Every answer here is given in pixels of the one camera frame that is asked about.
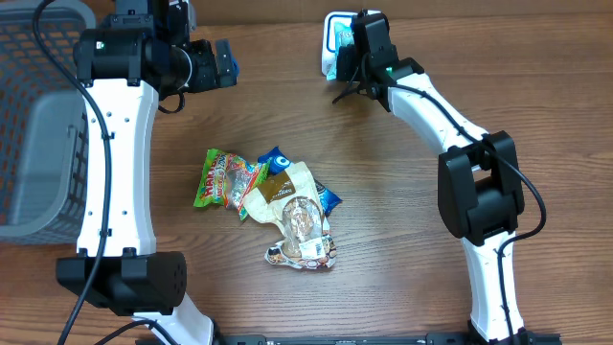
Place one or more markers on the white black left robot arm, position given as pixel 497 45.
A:
pixel 141 54

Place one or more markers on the blue Oreo cookie pack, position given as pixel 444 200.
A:
pixel 278 162

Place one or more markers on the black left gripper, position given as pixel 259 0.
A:
pixel 209 78

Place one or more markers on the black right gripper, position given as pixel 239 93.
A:
pixel 343 71

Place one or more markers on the white barcode scanner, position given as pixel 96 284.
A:
pixel 329 42

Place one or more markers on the green Haribo gummy bag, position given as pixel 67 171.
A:
pixel 226 179

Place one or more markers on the light teal snack packet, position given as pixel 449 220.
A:
pixel 344 37

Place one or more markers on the beige brown cookie pouch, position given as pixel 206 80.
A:
pixel 289 200

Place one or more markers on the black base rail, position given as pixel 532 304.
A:
pixel 469 338

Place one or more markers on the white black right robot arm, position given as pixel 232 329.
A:
pixel 479 191

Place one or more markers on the grey plastic mesh basket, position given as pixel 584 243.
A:
pixel 44 142

